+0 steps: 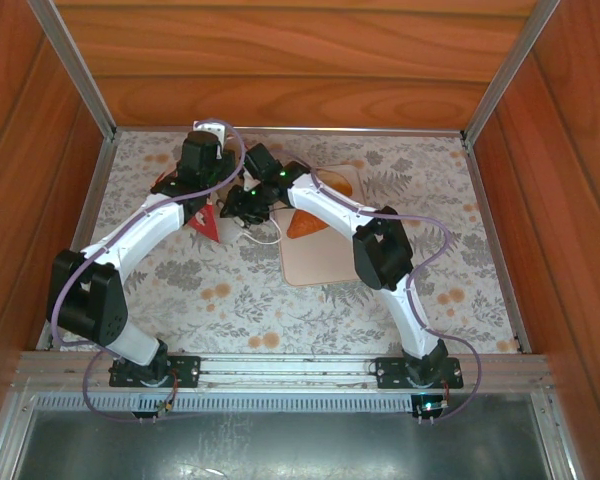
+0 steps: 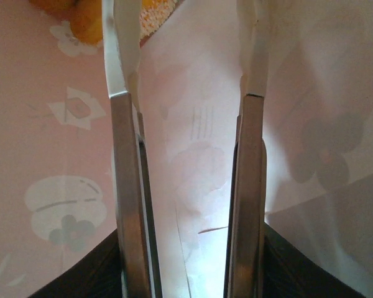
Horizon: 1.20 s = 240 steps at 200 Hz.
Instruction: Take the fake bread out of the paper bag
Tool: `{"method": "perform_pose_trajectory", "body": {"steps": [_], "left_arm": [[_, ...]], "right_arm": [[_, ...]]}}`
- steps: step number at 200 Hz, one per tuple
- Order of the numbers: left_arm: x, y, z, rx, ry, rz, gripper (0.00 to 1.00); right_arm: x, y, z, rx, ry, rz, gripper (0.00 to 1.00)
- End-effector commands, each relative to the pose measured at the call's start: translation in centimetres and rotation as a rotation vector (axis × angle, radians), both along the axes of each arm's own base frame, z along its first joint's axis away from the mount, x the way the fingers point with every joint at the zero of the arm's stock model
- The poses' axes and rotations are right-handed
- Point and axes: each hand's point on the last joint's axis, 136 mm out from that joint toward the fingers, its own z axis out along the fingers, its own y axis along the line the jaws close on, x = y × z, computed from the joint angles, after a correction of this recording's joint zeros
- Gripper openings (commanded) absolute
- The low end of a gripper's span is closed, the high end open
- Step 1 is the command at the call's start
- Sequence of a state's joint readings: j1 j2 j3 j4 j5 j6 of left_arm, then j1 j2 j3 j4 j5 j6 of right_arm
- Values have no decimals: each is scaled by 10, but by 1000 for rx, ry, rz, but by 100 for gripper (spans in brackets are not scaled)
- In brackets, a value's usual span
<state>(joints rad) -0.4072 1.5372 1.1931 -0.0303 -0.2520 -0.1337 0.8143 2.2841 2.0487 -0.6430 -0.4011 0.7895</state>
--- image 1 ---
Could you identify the aluminium frame rail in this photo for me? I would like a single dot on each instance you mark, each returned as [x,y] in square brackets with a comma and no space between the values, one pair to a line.
[355,131]
[495,240]
[87,220]

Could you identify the wide aluminium mounting beam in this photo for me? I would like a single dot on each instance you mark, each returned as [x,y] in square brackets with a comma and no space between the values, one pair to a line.
[280,367]

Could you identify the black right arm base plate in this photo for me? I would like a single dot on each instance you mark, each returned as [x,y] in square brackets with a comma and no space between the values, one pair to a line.
[390,372]

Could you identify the small controller board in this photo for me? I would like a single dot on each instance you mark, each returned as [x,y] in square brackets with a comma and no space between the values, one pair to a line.
[165,407]
[430,407]

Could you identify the shiny metal plate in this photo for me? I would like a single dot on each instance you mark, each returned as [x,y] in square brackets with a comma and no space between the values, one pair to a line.
[280,450]

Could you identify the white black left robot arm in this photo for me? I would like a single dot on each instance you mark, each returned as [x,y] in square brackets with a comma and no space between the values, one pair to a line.
[145,235]

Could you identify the grey floral tablecloth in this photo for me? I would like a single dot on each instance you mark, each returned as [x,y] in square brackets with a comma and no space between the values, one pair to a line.
[230,310]

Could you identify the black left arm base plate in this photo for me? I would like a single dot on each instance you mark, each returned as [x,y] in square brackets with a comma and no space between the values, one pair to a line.
[185,370]

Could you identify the round pale fake bun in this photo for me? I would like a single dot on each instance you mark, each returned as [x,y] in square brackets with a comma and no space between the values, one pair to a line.
[337,182]

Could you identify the pink rectangular tray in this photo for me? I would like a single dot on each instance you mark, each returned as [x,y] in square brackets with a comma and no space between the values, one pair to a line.
[320,260]

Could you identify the aluminium corner post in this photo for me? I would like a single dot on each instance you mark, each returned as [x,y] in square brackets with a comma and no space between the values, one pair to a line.
[510,70]
[75,70]

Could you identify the red white printed paper bag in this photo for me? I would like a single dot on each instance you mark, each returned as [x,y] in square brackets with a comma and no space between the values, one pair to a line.
[205,225]

